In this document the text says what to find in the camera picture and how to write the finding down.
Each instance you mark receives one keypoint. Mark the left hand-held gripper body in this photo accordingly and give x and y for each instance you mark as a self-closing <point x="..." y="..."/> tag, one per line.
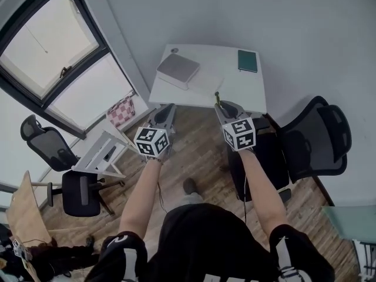
<point x="151" y="142"/>

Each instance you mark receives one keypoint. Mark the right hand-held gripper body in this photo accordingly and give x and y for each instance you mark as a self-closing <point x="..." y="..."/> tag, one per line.
<point x="239" y="135"/>

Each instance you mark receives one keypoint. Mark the white box with grey top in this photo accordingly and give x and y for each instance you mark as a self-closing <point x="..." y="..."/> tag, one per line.
<point x="177" y="70"/>

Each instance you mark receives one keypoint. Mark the person's right forearm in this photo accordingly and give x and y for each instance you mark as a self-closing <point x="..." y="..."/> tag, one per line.
<point x="264" y="192"/>

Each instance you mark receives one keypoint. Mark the person's left forearm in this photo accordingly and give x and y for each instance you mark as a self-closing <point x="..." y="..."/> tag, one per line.
<point x="141" y="198"/>

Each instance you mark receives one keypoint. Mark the black wristband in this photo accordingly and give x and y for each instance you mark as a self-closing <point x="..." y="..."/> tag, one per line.
<point x="154" y="159"/>

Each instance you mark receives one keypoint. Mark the white paper pad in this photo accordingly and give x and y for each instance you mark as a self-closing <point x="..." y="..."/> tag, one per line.
<point x="207" y="79"/>

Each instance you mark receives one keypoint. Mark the pink checkered bag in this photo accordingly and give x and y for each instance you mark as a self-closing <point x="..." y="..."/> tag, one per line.
<point x="122" y="113"/>

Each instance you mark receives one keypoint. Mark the white step stool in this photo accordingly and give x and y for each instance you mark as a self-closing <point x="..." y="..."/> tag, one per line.
<point x="102" y="154"/>

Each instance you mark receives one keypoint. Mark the green notebook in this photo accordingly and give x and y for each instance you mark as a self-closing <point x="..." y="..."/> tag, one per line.
<point x="247" y="61"/>

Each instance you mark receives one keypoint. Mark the person's shoe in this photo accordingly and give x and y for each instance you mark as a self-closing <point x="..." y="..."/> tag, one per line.
<point x="189" y="185"/>

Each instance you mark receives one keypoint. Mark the person's grey trouser leg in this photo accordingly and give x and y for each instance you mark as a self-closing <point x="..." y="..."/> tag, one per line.
<point x="191" y="200"/>

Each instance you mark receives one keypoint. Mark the wide black mesh office chair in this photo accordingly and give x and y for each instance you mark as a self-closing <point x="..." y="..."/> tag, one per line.
<point x="317" y="140"/>

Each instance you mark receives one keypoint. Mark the black armrest office chair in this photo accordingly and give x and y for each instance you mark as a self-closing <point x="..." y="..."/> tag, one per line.
<point x="79" y="195"/>

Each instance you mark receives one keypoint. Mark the black-framed window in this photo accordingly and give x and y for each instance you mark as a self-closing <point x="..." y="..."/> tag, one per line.
<point x="73" y="78"/>

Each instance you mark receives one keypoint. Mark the black mesh office chair with headrest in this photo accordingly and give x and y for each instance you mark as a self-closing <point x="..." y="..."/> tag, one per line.
<point x="48" y="145"/>

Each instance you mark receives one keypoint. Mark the person's black printed t-shirt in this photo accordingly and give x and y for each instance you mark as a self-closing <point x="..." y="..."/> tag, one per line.
<point x="211" y="245"/>

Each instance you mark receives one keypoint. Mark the frosted glass partition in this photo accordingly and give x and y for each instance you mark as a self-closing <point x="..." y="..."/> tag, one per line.
<point x="352" y="222"/>

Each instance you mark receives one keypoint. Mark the light wooden board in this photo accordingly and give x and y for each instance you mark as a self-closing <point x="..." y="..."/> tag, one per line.
<point x="26" y="213"/>

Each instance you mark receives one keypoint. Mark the black bag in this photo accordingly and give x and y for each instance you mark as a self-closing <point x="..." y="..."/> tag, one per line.
<point x="53" y="260"/>

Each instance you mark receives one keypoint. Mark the spare hand-held gripper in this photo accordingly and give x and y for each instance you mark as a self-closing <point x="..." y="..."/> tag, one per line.
<point x="21" y="249"/>

